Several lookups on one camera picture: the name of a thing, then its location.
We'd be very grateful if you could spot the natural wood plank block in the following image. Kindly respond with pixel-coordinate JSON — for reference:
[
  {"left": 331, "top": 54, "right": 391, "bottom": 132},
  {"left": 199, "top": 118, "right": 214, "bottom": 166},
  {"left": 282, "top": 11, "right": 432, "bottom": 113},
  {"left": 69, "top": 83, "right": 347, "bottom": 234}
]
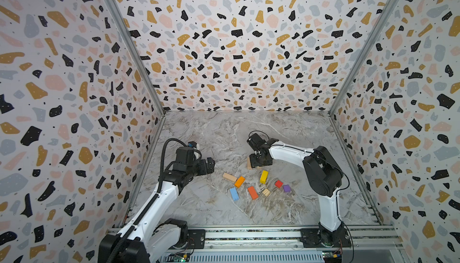
[
  {"left": 222, "top": 173, "right": 237, "bottom": 182},
  {"left": 247, "top": 156, "right": 253, "bottom": 170}
]

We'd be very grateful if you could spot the orange wood block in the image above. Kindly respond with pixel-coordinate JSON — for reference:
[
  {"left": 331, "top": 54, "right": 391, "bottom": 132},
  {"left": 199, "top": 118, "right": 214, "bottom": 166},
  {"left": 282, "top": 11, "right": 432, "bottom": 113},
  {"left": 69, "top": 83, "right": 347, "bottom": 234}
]
[{"left": 234, "top": 176, "right": 246, "bottom": 188}]

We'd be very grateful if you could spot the blue wood block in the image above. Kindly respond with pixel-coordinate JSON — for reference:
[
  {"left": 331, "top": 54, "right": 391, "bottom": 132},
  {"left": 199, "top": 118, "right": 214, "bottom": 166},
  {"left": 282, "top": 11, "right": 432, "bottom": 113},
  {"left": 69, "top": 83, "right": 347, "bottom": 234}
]
[{"left": 230, "top": 187, "right": 240, "bottom": 201}]

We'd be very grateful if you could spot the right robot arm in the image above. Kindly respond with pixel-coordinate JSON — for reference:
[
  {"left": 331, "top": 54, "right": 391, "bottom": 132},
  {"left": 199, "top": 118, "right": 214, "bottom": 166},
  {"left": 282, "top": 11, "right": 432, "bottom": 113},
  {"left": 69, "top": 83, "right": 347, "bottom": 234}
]
[{"left": 247, "top": 133, "right": 346, "bottom": 247}]

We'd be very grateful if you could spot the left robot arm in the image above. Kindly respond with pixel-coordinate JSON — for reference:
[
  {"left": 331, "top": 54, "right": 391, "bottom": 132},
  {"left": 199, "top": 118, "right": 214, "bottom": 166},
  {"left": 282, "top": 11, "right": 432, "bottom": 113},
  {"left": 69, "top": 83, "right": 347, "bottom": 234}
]
[{"left": 98, "top": 145, "right": 216, "bottom": 263}]

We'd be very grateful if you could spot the yellow wood block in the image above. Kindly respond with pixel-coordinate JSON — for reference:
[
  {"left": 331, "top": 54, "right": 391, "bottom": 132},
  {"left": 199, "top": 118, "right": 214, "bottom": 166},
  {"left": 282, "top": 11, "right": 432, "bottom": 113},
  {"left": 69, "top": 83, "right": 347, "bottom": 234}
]
[{"left": 259, "top": 170, "right": 268, "bottom": 184}]

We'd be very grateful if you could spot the red-orange wood block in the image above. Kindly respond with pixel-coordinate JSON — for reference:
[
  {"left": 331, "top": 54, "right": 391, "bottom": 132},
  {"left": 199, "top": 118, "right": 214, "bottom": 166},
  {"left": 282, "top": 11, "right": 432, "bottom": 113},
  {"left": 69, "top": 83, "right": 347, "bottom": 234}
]
[{"left": 247, "top": 186, "right": 259, "bottom": 200}]

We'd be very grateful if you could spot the red wood cube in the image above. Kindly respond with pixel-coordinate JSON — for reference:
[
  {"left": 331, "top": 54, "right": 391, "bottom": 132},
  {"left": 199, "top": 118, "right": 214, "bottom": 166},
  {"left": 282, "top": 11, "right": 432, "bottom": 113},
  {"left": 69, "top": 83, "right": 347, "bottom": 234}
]
[{"left": 275, "top": 180, "right": 283, "bottom": 188}]

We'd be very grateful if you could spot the small natural wood cube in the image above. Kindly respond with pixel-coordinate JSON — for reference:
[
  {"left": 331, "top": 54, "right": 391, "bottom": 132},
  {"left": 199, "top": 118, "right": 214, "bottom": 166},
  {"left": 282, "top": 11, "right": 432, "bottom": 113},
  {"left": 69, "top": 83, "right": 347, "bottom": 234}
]
[{"left": 262, "top": 189, "right": 271, "bottom": 197}]

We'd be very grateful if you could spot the left electronics board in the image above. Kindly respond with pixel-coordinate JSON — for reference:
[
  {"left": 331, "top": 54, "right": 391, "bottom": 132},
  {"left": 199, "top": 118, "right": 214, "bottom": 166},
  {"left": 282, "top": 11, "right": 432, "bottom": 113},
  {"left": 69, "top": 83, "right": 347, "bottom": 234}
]
[{"left": 165, "top": 253, "right": 190, "bottom": 263}]

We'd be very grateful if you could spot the electronics board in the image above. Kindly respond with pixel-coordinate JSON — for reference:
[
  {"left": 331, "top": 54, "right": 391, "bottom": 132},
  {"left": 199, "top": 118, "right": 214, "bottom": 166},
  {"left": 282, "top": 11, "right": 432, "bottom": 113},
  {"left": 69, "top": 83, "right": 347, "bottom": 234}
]
[
  {"left": 322, "top": 251, "right": 343, "bottom": 263},
  {"left": 165, "top": 253, "right": 190, "bottom": 263}
]

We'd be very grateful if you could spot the right electronics board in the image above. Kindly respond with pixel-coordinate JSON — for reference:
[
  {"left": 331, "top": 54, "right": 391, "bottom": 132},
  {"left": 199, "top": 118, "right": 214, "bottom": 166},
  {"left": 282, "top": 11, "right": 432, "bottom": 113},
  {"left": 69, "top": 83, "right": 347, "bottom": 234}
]
[{"left": 322, "top": 251, "right": 343, "bottom": 263}]

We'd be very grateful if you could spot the left corner aluminium profile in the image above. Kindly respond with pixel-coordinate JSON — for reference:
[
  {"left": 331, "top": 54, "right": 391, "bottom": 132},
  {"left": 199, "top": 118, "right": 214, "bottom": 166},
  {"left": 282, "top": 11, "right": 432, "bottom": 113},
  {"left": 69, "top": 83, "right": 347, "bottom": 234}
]
[{"left": 104, "top": 0, "right": 165, "bottom": 118}]

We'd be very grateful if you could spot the corner aluminium profile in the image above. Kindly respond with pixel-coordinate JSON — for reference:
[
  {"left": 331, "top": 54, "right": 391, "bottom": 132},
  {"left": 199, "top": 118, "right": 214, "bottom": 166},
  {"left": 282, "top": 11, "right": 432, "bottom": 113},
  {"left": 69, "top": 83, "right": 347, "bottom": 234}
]
[
  {"left": 328, "top": 0, "right": 399, "bottom": 118},
  {"left": 104, "top": 0, "right": 165, "bottom": 118}
]

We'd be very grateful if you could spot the right corner aluminium profile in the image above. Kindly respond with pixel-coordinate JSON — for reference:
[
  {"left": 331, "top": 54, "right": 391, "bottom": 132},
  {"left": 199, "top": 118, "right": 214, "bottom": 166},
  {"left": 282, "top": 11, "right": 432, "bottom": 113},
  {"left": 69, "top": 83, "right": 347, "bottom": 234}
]
[{"left": 328, "top": 0, "right": 399, "bottom": 118}]

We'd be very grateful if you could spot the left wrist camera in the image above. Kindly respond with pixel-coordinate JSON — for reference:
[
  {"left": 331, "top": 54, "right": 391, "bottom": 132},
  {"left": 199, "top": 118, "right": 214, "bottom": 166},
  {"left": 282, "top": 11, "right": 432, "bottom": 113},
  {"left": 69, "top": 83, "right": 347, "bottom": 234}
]
[{"left": 188, "top": 141, "right": 199, "bottom": 149}]

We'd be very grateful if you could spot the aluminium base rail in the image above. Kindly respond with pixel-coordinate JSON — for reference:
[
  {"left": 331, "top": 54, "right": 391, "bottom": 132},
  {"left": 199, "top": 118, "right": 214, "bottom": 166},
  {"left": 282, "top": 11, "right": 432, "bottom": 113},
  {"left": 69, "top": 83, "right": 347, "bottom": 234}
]
[{"left": 156, "top": 225, "right": 408, "bottom": 263}]

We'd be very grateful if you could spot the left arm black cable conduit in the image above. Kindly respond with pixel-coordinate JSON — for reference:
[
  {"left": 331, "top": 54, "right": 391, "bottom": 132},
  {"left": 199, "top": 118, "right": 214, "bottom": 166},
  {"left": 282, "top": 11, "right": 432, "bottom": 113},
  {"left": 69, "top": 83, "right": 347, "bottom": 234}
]
[{"left": 107, "top": 138, "right": 188, "bottom": 263}]

